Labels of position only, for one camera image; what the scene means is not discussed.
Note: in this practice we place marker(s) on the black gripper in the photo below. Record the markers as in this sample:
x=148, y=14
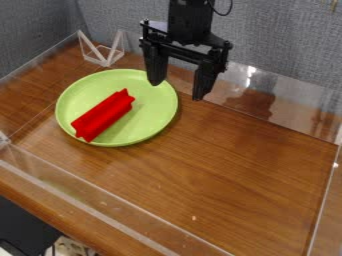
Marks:
x=198, y=48

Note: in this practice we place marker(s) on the red elongated block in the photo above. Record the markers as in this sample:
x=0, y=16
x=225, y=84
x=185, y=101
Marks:
x=102, y=116

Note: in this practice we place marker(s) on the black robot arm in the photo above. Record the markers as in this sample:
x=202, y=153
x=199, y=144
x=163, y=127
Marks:
x=193, y=13

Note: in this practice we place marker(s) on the green round plate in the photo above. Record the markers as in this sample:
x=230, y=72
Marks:
x=154, y=107

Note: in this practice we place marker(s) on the clear acrylic corner bracket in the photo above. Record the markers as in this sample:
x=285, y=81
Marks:
x=100, y=54

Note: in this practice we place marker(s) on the clear acrylic enclosure wall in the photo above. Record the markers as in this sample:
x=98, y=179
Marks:
x=238, y=180

